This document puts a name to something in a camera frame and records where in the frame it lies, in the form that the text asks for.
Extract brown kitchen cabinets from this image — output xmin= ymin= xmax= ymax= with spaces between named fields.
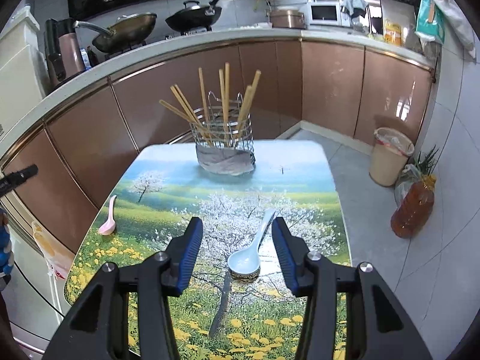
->
xmin=0 ymin=37 xmax=435 ymax=252

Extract black wok with lid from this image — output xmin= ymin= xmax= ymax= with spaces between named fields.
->
xmin=165 ymin=0 xmax=222 ymax=35

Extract orange white plastic bag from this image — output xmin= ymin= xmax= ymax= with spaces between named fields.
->
xmin=31 ymin=220 xmax=74 ymax=280

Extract brass coloured wok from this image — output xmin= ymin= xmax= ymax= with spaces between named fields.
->
xmin=73 ymin=12 xmax=157 ymax=54

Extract teal hanging bag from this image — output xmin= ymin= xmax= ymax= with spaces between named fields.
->
xmin=416 ymin=0 xmax=445 ymax=45

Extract yellow cooking oil jug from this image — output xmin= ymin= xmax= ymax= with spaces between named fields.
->
xmin=383 ymin=19 xmax=402 ymax=47

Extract wire utensil holder basket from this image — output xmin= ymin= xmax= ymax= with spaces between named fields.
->
xmin=190 ymin=92 xmax=256 ymax=176

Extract beige trash bin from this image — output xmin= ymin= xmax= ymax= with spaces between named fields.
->
xmin=368 ymin=127 xmax=414 ymax=187

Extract pink ceramic spoon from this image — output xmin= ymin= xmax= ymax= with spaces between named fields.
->
xmin=97 ymin=195 xmax=116 ymax=236

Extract blue white gloved left hand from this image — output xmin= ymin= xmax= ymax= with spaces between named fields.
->
xmin=0 ymin=210 xmax=15 ymax=292

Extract light blue ceramic spoon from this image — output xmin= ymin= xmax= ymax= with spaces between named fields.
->
xmin=227 ymin=209 xmax=276 ymax=278

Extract white refrigerator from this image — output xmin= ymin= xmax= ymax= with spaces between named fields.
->
xmin=0 ymin=5 xmax=50 ymax=137

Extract white microwave oven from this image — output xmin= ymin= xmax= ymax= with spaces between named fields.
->
xmin=307 ymin=1 xmax=341 ymax=26

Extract landscape print table mat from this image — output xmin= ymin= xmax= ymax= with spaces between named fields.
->
xmin=64 ymin=140 xmax=350 ymax=359

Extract copper rice cooker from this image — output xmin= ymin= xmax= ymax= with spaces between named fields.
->
xmin=268 ymin=9 xmax=306 ymax=29

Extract green onions bag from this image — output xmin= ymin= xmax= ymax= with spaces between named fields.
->
xmin=394 ymin=145 xmax=439 ymax=207

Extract amber oil bottle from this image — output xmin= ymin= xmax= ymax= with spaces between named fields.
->
xmin=391 ymin=174 xmax=436 ymax=239

